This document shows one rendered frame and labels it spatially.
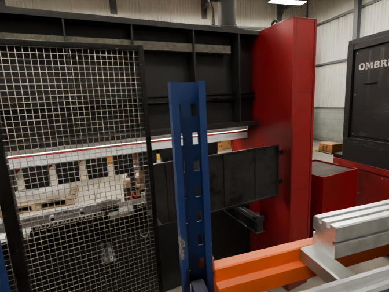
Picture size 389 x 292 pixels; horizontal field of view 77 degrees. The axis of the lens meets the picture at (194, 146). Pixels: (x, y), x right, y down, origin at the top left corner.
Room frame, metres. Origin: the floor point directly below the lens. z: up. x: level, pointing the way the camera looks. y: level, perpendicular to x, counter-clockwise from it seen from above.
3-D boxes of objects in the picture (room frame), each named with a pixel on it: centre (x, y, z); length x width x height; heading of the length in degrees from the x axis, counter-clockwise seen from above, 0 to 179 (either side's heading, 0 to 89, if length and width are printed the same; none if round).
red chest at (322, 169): (2.40, -1.26, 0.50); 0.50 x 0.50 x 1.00; 25
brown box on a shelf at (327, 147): (3.14, -1.82, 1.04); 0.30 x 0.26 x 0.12; 106
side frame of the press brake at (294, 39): (2.34, -0.71, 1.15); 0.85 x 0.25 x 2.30; 25
